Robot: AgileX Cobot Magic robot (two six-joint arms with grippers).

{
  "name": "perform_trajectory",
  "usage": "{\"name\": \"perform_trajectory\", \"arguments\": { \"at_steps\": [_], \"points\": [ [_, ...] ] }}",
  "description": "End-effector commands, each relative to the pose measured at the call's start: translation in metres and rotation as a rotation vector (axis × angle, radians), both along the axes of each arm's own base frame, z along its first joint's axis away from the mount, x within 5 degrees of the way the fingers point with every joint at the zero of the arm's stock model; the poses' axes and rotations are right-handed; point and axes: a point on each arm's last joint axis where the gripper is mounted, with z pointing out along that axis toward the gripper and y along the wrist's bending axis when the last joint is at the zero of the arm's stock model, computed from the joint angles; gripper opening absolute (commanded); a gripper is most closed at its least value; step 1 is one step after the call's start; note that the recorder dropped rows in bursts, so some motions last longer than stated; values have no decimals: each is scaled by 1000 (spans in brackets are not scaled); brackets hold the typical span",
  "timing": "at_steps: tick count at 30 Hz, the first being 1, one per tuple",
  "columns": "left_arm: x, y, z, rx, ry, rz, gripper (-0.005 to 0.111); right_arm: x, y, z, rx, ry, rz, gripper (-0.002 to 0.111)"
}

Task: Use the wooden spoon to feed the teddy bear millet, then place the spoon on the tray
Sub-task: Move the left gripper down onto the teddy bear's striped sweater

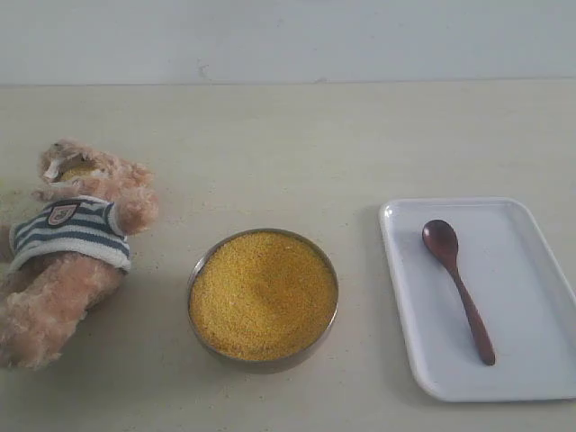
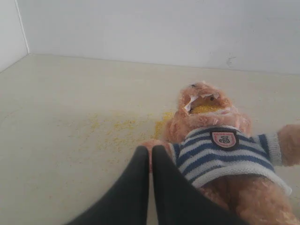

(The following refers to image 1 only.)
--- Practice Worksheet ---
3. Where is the white rectangular plastic tray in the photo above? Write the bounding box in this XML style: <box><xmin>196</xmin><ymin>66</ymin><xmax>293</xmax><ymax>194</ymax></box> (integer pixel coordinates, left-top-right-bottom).
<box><xmin>379</xmin><ymin>197</ymin><xmax>575</xmax><ymax>402</ymax></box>

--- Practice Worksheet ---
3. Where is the beige teddy bear striped shirt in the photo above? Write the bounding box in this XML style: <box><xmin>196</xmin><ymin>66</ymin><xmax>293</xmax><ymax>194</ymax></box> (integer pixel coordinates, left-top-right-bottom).
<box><xmin>1</xmin><ymin>139</ymin><xmax>159</xmax><ymax>369</ymax></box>

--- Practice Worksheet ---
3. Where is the yellow millet grain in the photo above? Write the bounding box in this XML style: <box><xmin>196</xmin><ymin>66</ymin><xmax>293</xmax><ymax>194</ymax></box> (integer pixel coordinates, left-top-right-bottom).
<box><xmin>188</xmin><ymin>229</ymin><xmax>338</xmax><ymax>362</ymax></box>

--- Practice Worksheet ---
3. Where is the round metal bowl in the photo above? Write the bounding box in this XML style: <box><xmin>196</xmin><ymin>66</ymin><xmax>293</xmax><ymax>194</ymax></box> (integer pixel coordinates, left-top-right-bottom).
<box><xmin>186</xmin><ymin>227</ymin><xmax>339</xmax><ymax>375</ymax></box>

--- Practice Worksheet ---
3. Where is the dark brown wooden spoon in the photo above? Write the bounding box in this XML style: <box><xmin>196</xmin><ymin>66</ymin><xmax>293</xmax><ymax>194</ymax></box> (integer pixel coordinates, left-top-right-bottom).
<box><xmin>422</xmin><ymin>220</ymin><xmax>496</xmax><ymax>366</ymax></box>

